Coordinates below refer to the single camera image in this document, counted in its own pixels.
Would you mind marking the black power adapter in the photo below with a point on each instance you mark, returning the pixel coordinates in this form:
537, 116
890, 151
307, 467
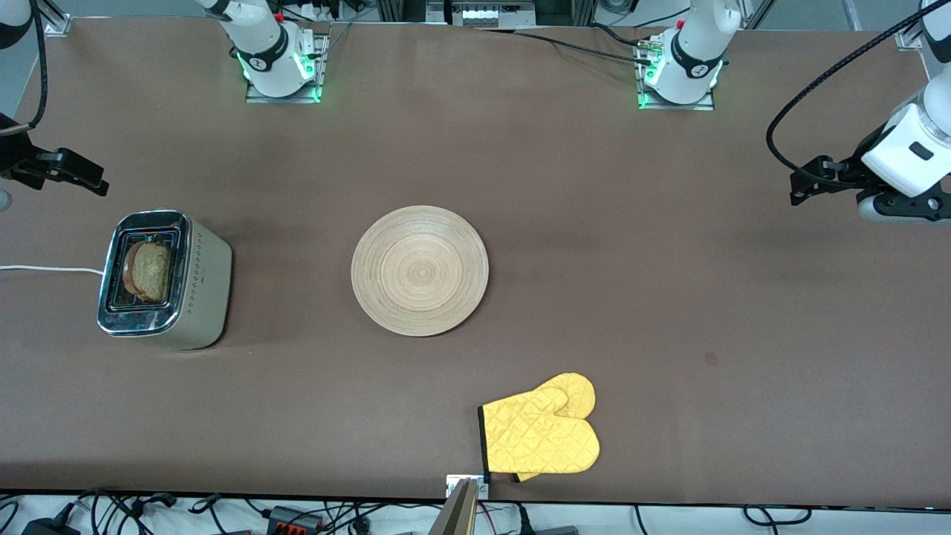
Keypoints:
48, 526

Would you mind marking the silver two-slot toaster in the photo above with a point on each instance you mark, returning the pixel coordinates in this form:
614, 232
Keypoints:
193, 297

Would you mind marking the small metal post bracket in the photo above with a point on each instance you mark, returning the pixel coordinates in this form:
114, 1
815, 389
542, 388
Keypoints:
451, 484

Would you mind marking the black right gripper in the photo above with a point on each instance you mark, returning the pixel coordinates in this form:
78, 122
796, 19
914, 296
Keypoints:
16, 157

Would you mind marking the metal table corner bracket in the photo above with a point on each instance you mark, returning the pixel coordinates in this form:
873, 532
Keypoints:
906, 39
58, 27

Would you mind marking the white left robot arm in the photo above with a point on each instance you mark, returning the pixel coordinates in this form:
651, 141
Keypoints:
691, 52

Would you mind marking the aluminium profile post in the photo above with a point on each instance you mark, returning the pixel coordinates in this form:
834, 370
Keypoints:
457, 513

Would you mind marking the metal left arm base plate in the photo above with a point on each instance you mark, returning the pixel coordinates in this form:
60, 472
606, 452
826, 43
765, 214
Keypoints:
669, 105

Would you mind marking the brown bread slice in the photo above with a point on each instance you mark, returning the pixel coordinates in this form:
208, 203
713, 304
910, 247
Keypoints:
151, 271

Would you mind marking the white power strip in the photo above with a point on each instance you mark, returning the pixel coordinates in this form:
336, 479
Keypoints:
487, 15

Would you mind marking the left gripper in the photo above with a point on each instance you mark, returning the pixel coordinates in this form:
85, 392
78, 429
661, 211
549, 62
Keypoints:
848, 170

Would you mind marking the yellow quilted oven mitt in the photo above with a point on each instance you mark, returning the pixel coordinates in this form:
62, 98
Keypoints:
579, 390
539, 438

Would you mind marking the black adapter with orange clips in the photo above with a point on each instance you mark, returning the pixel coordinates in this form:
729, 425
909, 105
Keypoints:
293, 516

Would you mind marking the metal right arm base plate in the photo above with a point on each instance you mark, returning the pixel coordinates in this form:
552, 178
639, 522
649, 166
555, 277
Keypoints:
316, 74

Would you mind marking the round wooden plate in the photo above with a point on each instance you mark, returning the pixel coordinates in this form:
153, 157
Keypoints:
420, 271

